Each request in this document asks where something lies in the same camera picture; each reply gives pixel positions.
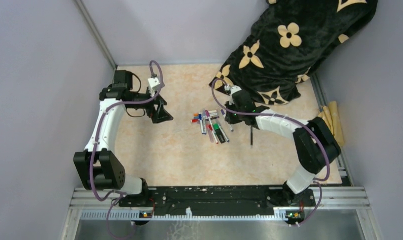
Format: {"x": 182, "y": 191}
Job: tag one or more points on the black cream flower blanket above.
{"x": 288, "y": 44}

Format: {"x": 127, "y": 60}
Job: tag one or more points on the yellow blue folded cloth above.
{"x": 330, "y": 114}

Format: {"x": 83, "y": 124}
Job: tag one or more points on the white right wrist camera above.
{"x": 232, "y": 89}

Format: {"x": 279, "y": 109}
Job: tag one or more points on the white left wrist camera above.
{"x": 154, "y": 85}

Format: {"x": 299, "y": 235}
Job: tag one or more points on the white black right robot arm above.
{"x": 315, "y": 144}

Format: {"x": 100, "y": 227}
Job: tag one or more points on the blue cap white marker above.
{"x": 202, "y": 124}

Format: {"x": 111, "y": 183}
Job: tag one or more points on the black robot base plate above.
{"x": 218, "y": 201}

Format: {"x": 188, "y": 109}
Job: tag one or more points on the thin black pen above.
{"x": 251, "y": 136}

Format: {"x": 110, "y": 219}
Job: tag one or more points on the purple white pen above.
{"x": 227, "y": 119}

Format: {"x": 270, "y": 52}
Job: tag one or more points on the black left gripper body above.
{"x": 154, "y": 108}

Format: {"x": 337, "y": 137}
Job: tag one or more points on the green black marker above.
{"x": 220, "y": 134}

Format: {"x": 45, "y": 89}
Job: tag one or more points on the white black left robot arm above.
{"x": 97, "y": 165}

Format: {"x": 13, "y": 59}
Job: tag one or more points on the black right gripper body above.
{"x": 234, "y": 118}

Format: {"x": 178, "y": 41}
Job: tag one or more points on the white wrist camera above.
{"x": 154, "y": 85}
{"x": 232, "y": 89}

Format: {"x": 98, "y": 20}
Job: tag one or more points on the aluminium rail frame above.
{"x": 329, "y": 199}

